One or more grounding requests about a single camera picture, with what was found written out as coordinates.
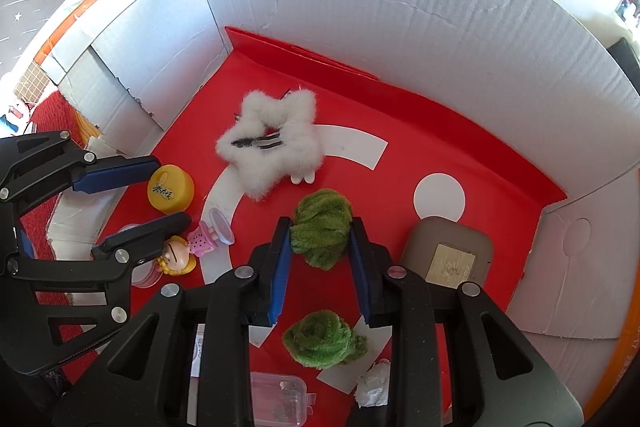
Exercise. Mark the orange cardboard box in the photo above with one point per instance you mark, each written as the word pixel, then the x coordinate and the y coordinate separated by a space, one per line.
pixel 400 32

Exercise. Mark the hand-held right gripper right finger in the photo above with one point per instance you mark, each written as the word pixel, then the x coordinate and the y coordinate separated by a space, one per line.
pixel 360 277

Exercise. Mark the red knitted blanket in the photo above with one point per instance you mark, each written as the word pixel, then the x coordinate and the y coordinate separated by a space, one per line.
pixel 50 117

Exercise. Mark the clear plastic box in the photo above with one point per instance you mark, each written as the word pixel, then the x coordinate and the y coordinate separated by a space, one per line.
pixel 280 399

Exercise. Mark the yellow round tin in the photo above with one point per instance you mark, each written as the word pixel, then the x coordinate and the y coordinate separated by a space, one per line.
pixel 170 189

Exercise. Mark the white fuzzy star hair clip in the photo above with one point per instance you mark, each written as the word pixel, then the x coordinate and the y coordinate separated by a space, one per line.
pixel 280 167

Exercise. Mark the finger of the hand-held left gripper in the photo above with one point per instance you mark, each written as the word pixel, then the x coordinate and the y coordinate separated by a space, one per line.
pixel 115 172
pixel 145 239

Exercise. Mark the yellow-haired pink doll figurine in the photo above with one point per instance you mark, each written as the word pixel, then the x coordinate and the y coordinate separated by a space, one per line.
pixel 175 254

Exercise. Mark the rice ball plush toy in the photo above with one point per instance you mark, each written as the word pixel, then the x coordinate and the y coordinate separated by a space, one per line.
pixel 372 389

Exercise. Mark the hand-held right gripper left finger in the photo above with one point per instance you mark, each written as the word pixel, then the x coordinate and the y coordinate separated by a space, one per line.
pixel 282 267

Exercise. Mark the grey hard case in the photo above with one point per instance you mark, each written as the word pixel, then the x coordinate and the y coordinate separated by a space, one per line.
pixel 450 252

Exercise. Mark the dark cloth covered table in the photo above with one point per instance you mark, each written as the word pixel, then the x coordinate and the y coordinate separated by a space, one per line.
pixel 627 54

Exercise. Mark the green fuzzy scrunchie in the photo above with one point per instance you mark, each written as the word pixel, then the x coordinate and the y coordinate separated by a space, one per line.
pixel 320 232
pixel 315 339

